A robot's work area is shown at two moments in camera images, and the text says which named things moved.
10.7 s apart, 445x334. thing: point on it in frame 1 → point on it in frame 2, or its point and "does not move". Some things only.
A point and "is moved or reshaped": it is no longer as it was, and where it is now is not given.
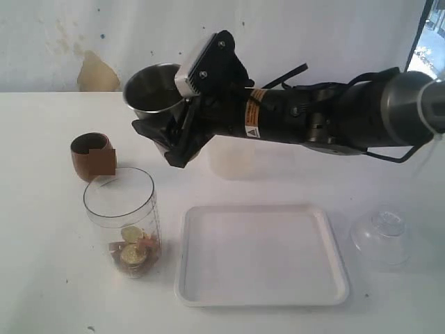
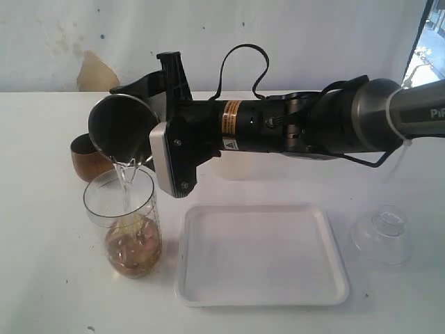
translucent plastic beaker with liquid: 233,158 does not move
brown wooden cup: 92,154 does not move
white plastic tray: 258,256 does not move
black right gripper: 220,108 → 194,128
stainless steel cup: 151,92 is moved or reshaped
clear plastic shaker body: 122,201 does not move
